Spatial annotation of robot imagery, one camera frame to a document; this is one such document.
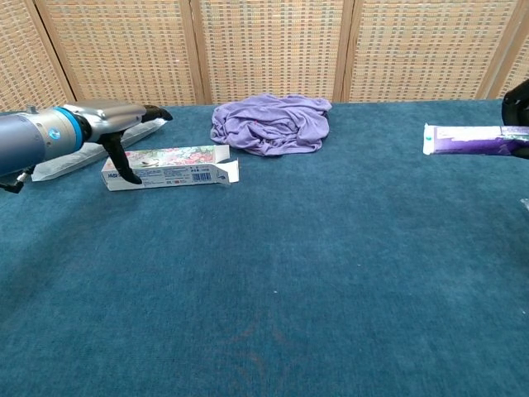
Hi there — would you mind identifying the blue carpet table mat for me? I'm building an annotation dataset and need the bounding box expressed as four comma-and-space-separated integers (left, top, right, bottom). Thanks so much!
0, 98, 529, 397

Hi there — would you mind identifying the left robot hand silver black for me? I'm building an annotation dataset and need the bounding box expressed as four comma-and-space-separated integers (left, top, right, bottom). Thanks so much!
80, 101, 174, 185

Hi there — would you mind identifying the crumpled purple cloth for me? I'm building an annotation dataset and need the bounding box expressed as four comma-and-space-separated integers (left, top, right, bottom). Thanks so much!
209, 93, 334, 158

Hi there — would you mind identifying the purple toothpaste tube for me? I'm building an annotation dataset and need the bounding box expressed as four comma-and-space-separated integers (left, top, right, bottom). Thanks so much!
422, 122, 529, 158

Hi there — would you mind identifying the floral toothpaste box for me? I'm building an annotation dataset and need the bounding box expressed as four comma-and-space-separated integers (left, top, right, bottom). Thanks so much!
101, 144, 241, 193

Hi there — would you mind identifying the taupe bagged garment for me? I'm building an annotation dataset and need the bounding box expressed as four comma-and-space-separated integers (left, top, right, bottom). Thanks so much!
30, 117, 164, 184

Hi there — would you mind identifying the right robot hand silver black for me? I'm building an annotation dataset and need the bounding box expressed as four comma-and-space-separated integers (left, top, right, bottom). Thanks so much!
500, 79, 529, 160

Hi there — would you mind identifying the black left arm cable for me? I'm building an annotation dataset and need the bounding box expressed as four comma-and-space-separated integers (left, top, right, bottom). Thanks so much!
0, 165, 34, 196

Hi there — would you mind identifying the woven rattan folding screen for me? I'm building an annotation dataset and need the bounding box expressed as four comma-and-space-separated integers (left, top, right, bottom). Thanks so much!
0, 0, 529, 113

